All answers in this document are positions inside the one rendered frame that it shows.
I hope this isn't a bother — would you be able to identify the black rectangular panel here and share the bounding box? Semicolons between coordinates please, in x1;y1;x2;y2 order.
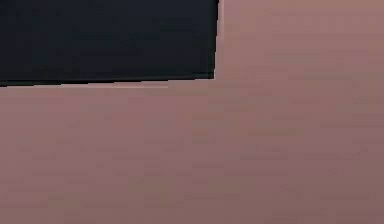
0;0;220;88

